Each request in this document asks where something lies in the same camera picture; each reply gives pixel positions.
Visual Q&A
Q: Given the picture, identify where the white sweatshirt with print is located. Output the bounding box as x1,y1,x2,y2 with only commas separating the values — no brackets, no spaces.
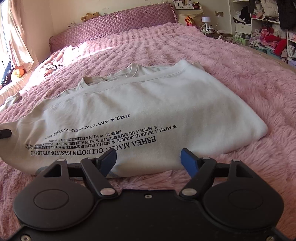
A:
1,60,268,177

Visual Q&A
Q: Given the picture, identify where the pile of clothes on shelf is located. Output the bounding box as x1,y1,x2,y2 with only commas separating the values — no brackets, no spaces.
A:
248,1,295,61

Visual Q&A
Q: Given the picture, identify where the pink fluffy bed blanket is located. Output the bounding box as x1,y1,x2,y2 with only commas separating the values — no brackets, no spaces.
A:
1,23,295,239

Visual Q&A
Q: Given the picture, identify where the black hair accessory on bed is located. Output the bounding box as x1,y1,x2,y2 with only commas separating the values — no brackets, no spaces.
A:
44,65,63,77

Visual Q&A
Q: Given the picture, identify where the orange plush toy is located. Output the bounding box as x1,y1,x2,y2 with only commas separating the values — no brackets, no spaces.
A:
11,68,26,78

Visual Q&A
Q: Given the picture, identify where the pink curtain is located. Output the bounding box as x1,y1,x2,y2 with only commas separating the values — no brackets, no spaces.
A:
0,0,55,72

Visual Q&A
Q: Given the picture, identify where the purple quilted headboard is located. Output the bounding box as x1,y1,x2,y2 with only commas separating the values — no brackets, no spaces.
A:
49,3,178,53

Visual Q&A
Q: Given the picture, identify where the red snack bag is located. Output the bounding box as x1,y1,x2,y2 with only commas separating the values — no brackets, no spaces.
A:
185,16,197,28

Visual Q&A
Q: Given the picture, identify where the white table lamp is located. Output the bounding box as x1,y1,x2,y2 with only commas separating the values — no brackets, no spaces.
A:
201,16,211,33

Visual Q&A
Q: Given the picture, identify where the brown teddy bear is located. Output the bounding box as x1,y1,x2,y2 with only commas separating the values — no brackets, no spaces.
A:
80,12,100,23

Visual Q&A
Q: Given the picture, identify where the cream bedside table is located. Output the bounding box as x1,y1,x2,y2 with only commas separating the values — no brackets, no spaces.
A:
173,1,204,26

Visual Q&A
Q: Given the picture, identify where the white open wardrobe shelf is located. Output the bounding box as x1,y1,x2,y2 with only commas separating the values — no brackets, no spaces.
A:
228,0,295,68

